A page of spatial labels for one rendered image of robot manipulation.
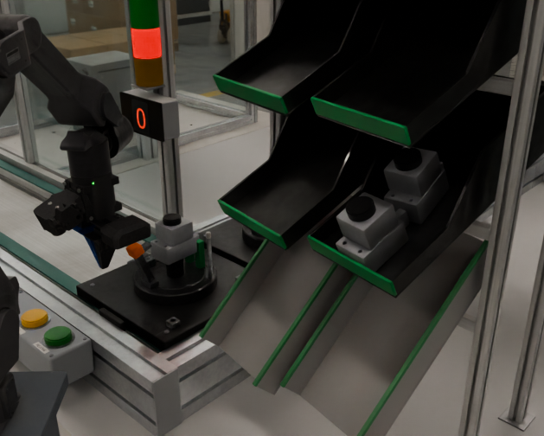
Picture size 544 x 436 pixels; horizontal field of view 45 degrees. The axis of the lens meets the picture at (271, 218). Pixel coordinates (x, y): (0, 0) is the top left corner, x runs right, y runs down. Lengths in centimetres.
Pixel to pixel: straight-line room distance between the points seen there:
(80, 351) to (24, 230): 54
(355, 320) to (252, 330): 15
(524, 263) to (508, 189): 80
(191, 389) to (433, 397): 37
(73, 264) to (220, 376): 44
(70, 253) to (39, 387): 62
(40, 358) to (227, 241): 42
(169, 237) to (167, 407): 27
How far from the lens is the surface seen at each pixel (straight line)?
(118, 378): 102
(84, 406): 107
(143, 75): 120
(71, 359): 103
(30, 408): 77
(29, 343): 106
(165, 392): 96
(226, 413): 103
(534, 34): 67
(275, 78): 77
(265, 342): 89
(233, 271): 115
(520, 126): 69
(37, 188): 167
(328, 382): 84
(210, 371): 101
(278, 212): 81
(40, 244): 144
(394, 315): 82
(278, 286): 91
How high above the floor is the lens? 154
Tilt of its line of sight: 25 degrees down
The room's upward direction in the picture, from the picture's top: straight up
